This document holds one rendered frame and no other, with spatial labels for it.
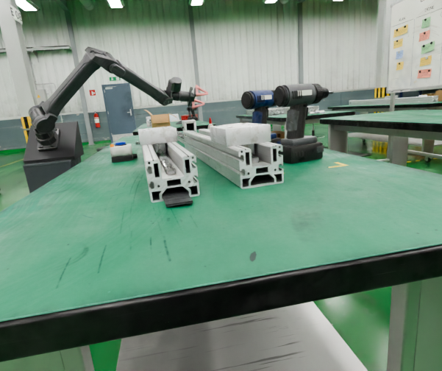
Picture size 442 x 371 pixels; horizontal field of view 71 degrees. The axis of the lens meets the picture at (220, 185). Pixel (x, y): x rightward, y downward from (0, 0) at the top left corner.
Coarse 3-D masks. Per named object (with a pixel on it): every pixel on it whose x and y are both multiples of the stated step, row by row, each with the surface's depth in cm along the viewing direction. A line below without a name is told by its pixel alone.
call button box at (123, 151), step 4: (124, 144) 121; (128, 144) 123; (112, 148) 118; (116, 148) 118; (120, 148) 119; (124, 148) 119; (128, 148) 119; (112, 152) 118; (116, 152) 119; (120, 152) 119; (124, 152) 120; (128, 152) 120; (112, 156) 119; (116, 156) 119; (120, 156) 120; (124, 156) 120; (128, 156) 120; (132, 156) 121; (136, 156) 124; (112, 160) 119; (116, 160) 119; (120, 160) 120; (124, 160) 120; (128, 160) 121
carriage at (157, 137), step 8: (152, 128) 100; (160, 128) 96; (168, 128) 92; (176, 128) 91; (144, 136) 89; (152, 136) 90; (160, 136) 90; (168, 136) 91; (176, 136) 92; (144, 144) 90; (152, 144) 96; (160, 144) 93
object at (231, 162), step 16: (192, 144) 120; (208, 144) 97; (256, 144) 74; (272, 144) 68; (208, 160) 95; (224, 160) 76; (240, 160) 66; (256, 160) 70; (272, 160) 66; (224, 176) 78; (240, 176) 65; (256, 176) 75; (272, 176) 67
